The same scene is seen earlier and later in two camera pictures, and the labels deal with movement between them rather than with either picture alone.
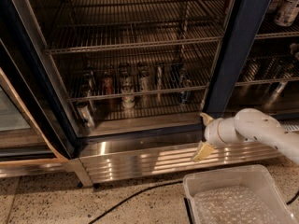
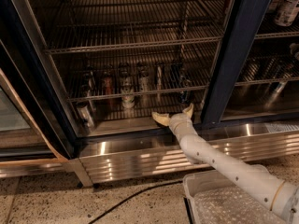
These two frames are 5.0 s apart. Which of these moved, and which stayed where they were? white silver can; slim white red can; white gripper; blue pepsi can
Moved: white gripper
Stayed: blue pepsi can; slim white red can; white silver can
